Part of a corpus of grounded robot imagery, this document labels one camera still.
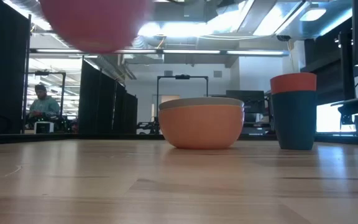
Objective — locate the white plastic bowl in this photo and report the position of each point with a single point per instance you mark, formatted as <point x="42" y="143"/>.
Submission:
<point x="200" y="102"/>

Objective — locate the orange plastic bowl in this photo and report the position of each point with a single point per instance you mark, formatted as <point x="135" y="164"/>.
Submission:
<point x="201" y="127"/>

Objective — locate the orange plastic cup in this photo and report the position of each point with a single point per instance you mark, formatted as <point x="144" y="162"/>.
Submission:
<point x="293" y="82"/>

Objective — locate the pink translucent plastic bowl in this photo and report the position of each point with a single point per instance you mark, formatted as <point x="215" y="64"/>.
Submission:
<point x="95" y="21"/>

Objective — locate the black shelf board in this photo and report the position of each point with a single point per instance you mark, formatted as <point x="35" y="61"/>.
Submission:
<point x="356" y="105"/>

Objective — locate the beige door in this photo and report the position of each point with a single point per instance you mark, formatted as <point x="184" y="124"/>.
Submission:
<point x="170" y="97"/>

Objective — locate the long ceiling light strip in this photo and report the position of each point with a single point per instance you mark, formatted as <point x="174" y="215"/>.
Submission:
<point x="166" y="51"/>

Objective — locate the black computer monitor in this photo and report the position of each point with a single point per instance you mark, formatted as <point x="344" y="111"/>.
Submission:
<point x="250" y="101"/>

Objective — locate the dark blue plastic cup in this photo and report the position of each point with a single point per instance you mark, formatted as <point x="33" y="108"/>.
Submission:
<point x="294" y="121"/>

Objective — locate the person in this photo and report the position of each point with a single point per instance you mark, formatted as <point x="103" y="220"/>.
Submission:
<point x="43" y="105"/>

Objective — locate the white box device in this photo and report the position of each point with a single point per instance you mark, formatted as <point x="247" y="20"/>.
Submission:
<point x="44" y="127"/>

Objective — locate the large black panel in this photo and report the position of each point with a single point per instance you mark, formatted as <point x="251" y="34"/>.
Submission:
<point x="2" y="71"/>

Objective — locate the black gantry frame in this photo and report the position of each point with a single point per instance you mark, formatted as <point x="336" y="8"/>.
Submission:
<point x="182" y="85"/>

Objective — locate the black partition wall row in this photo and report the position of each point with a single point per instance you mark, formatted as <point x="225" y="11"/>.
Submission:
<point x="104" y="99"/>

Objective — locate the black upright post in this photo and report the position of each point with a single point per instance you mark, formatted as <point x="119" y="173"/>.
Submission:
<point x="347" y="65"/>

